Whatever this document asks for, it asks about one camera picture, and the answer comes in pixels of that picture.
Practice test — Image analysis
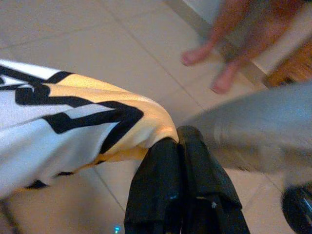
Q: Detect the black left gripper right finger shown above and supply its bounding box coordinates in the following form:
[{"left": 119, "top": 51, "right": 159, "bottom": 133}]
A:
[{"left": 176, "top": 125, "right": 252, "bottom": 234}]

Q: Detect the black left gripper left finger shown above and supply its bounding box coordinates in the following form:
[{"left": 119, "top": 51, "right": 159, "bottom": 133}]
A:
[{"left": 123, "top": 137, "right": 186, "bottom": 234}]

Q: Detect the yellow cartoon print blanket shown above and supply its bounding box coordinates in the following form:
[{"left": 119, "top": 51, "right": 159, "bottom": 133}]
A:
[{"left": 0, "top": 59, "right": 180, "bottom": 200}]

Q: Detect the black robot left foot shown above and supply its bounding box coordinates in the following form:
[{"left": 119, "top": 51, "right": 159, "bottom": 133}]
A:
[{"left": 281, "top": 185, "right": 312, "bottom": 234}]

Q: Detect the wooden slat platform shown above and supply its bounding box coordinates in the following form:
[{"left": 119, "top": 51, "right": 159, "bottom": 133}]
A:
[{"left": 265, "top": 41, "right": 312, "bottom": 86}]

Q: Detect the person bare hand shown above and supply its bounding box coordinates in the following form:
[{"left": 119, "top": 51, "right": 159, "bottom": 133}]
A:
[{"left": 181, "top": 0, "right": 312, "bottom": 95}]

